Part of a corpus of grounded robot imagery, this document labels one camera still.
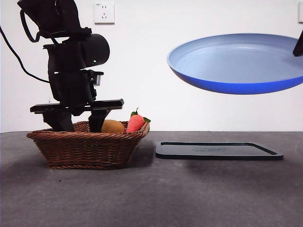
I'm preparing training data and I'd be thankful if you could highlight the black flat tray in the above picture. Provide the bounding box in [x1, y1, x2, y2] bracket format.
[155, 141, 284, 161]

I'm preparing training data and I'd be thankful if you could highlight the long black cable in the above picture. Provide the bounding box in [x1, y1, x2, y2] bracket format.
[0, 25, 50, 83]

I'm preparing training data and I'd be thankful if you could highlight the white wall socket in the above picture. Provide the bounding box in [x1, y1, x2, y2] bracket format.
[94, 1, 115, 25]

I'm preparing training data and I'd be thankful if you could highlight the short looped black cable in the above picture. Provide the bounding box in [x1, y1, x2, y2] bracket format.
[19, 9, 40, 44]

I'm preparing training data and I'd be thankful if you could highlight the orange carrot with green leaves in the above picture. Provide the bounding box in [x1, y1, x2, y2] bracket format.
[125, 107, 152, 133]

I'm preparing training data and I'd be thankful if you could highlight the blue round plate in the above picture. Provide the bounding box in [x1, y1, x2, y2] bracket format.
[167, 33, 303, 95]

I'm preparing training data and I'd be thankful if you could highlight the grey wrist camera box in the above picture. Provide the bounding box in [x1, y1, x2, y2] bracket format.
[91, 70, 104, 86]

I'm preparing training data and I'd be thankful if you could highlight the brown wicker basket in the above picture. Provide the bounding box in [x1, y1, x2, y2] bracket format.
[26, 121, 150, 170]

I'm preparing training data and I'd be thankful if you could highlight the yellow-brown potato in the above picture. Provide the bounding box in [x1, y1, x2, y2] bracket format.
[101, 119, 125, 133]

